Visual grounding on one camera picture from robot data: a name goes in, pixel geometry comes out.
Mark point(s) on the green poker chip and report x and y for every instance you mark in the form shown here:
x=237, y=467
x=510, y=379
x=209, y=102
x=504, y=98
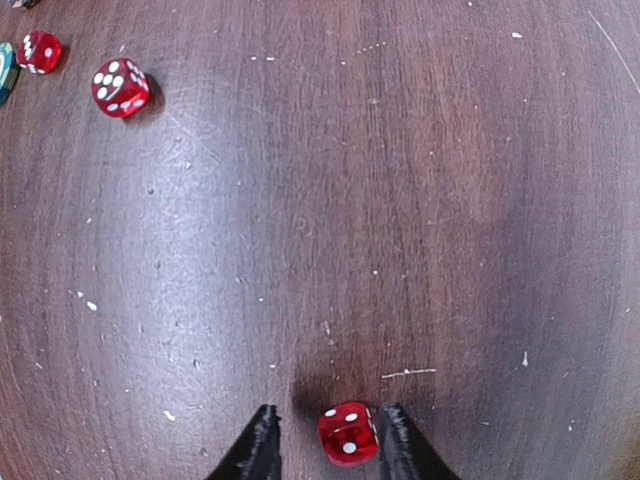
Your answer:
x=9, y=71

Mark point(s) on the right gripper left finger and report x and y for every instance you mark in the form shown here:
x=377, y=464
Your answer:
x=255, y=455

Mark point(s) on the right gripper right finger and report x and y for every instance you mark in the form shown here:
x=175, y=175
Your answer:
x=405, y=453

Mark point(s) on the small die near chips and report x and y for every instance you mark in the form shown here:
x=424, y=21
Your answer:
x=39, y=52

